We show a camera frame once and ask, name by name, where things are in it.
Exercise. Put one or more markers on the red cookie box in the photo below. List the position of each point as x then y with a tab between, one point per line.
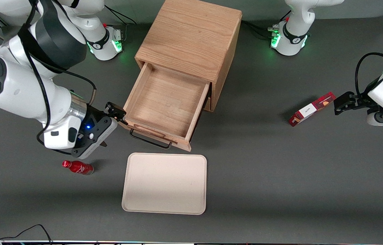
312	109

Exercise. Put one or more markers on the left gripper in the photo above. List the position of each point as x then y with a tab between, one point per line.
360	101

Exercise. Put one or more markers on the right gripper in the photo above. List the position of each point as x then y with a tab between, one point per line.
93	114

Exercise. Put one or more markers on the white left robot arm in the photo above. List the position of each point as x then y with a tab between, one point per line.
291	49

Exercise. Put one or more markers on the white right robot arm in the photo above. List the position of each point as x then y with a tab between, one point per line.
24	95

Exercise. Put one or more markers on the beige plastic tray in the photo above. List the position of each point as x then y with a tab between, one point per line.
164	183

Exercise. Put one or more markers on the wooden drawer cabinet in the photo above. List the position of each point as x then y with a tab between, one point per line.
191	34

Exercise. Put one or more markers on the red bottle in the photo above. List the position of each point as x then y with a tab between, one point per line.
77	167

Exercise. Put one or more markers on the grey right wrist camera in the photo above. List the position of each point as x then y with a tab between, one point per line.
109	127

